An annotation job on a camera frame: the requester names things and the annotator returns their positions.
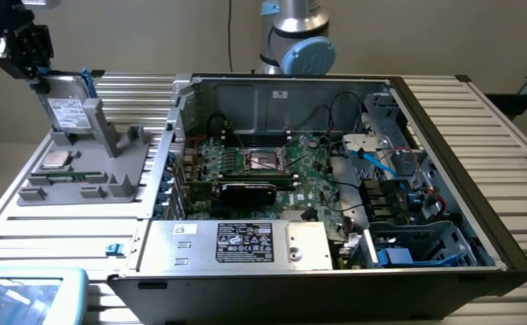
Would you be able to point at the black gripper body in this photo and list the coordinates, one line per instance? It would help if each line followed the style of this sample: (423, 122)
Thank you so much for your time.
(22, 50)

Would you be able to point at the hard disk with blue bracket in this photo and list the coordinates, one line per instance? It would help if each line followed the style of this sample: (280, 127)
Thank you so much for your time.
(66, 105)

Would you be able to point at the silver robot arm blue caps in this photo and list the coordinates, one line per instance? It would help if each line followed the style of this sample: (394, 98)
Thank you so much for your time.
(296, 37)

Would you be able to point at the metal disk bay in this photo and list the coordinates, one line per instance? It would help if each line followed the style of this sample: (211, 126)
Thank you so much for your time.
(430, 242)

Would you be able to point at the silver CPU chip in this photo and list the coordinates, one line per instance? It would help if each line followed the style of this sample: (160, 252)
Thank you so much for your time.
(56, 160)

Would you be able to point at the green RAM stick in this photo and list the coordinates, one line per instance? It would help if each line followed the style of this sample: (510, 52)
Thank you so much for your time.
(75, 176)

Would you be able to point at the grey parts rack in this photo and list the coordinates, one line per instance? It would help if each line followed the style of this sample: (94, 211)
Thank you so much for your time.
(91, 176)

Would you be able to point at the small blue plastic clip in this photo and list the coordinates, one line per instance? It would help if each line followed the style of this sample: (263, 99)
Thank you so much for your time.
(114, 249)

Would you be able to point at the CPU socket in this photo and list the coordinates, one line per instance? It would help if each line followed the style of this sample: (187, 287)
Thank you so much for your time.
(263, 158)

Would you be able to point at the black graphics card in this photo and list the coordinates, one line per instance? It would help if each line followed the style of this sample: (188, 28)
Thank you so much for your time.
(247, 194)

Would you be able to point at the silver power supply unit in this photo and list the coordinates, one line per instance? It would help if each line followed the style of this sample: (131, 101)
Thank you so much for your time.
(208, 243)

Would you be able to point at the teal teach pendant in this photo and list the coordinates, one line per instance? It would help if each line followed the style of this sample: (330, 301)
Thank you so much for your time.
(23, 298)

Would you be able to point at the green motherboard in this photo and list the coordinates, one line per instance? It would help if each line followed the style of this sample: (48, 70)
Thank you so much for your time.
(308, 189)

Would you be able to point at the silver drive cage latch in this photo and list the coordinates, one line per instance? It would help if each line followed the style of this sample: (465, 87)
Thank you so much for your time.
(362, 144)

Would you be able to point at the black open PC case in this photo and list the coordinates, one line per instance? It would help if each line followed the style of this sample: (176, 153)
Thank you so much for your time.
(290, 294)

